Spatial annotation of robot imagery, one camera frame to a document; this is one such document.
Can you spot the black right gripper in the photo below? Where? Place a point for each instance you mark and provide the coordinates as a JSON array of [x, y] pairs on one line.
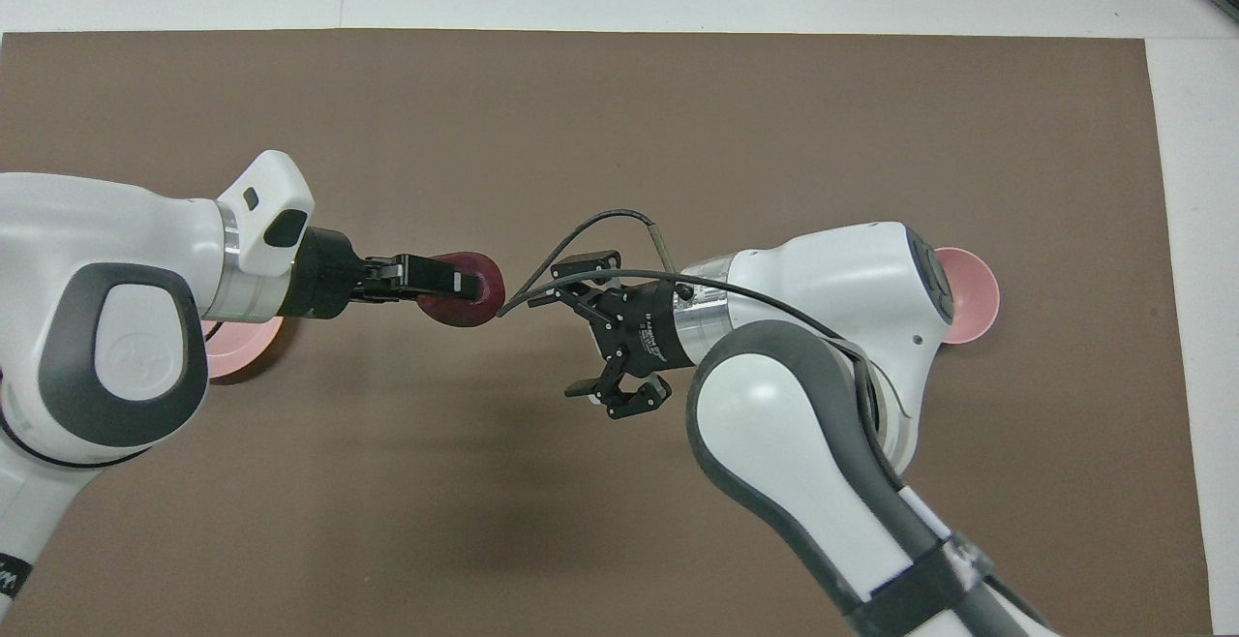
[[639, 327]]

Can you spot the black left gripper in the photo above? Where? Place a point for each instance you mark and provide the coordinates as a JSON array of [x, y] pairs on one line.
[[324, 274]]

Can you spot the dark red apple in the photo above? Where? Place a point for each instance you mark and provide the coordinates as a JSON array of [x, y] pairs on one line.
[[484, 306]]

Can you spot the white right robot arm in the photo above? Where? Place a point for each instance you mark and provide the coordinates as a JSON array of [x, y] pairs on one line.
[[823, 424]]

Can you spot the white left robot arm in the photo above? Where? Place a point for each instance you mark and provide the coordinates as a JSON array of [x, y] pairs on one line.
[[106, 259]]

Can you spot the pink plate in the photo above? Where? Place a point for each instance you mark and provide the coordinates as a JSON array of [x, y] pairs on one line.
[[242, 347]]

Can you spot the pink bowl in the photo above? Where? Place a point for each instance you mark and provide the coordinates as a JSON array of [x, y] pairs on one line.
[[973, 298]]

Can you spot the brown table mat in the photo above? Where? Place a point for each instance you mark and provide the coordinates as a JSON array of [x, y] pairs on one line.
[[619, 114]]

